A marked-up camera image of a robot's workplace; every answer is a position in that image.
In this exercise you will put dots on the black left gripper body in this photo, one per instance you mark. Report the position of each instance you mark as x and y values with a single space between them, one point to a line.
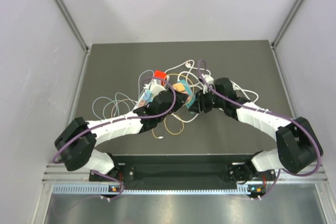
179 103

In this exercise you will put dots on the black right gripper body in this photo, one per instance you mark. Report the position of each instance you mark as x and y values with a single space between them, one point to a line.
208 100

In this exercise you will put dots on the teal power strip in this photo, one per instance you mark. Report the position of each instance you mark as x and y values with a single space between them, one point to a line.
191 95

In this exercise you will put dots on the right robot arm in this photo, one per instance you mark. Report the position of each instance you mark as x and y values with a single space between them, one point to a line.
296 143

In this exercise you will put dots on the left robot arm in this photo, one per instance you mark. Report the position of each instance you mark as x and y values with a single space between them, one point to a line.
76 144

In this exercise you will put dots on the red cube socket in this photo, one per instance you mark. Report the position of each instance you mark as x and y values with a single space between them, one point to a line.
160 74

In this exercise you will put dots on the blue USB charger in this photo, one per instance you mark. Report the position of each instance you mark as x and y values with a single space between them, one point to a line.
147 96

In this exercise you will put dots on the white power strip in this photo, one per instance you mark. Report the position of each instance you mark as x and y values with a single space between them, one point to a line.
140 112

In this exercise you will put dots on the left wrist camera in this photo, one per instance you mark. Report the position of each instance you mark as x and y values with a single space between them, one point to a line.
156 87

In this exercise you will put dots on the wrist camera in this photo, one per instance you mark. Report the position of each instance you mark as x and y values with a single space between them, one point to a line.
156 87
205 78

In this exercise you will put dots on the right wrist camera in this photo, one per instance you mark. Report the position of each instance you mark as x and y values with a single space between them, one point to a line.
205 78

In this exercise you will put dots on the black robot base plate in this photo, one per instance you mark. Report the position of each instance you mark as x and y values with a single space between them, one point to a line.
200 171

